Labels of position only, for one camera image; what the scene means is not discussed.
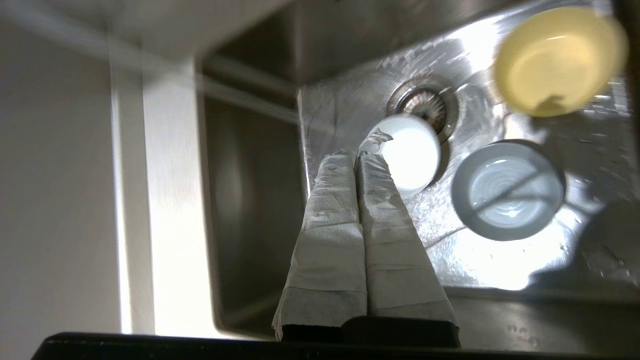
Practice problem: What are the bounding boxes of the round metal drain strainer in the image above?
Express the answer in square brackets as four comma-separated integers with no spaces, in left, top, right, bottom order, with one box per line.
[386,75,460,143]

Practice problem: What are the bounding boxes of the white bowl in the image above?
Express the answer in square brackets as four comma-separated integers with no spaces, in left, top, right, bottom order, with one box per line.
[357,113,442,196]

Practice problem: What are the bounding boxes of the stainless steel sink basin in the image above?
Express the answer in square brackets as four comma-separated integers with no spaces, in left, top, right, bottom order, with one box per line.
[197,0,640,346]

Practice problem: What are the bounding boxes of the grey bowl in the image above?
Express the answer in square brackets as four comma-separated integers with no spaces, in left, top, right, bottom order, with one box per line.
[451,141,567,242]

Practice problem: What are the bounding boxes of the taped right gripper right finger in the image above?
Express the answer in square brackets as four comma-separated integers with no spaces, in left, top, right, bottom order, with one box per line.
[354,128,460,331]

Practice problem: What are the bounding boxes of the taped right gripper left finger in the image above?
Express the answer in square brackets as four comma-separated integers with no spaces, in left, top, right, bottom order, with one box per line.
[272,149,368,342]

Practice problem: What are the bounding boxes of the running water stream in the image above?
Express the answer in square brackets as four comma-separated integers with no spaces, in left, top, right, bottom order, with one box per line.
[0,0,346,151]

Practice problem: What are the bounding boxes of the yellow bowl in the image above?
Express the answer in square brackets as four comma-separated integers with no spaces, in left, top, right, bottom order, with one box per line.
[492,6,630,118]

